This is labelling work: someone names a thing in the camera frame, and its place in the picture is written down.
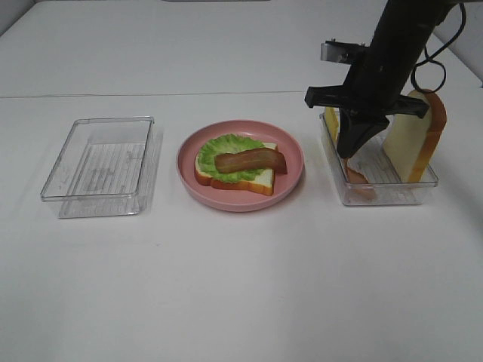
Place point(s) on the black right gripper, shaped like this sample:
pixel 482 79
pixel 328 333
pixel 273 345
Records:
pixel 372 87

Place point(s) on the bacon strip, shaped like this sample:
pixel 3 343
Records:
pixel 251 159
pixel 357 185

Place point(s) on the toast bread slice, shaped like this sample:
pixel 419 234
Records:
pixel 262 184
pixel 411 141

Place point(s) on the green lettuce leaf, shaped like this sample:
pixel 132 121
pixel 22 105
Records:
pixel 227 143

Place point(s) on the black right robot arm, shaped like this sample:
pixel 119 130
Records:
pixel 404 29

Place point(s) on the yellow cheese slice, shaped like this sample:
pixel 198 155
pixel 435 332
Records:
pixel 332 123

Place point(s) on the clear right plastic tray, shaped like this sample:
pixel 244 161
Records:
pixel 372 162

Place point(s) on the clear plastic tray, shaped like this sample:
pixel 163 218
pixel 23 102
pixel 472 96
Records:
pixel 106 167
pixel 372 162

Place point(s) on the pink round plate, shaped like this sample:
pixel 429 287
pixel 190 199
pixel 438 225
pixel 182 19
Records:
pixel 241 201

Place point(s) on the clear left plastic tray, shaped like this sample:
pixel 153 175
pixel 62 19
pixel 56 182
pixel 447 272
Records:
pixel 106 167

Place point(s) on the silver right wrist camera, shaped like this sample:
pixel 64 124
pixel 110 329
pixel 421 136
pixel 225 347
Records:
pixel 342 52

